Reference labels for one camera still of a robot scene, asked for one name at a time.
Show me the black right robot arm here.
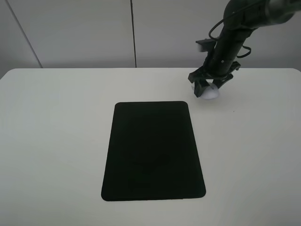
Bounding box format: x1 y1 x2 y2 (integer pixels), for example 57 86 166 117
188 0 301 97

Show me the black rectangular mouse pad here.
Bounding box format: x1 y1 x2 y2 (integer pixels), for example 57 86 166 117
101 101 206 202

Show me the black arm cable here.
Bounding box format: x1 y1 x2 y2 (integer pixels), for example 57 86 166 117
208 4 252 58

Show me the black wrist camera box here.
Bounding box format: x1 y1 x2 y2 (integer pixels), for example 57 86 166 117
196 39 216 52

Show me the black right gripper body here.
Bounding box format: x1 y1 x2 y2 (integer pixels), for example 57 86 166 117
188 50 241 83

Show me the white computer mouse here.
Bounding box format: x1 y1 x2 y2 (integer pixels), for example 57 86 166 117
196 82 220 100

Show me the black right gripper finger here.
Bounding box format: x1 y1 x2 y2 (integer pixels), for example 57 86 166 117
211 74 233 89
194 80 208 97

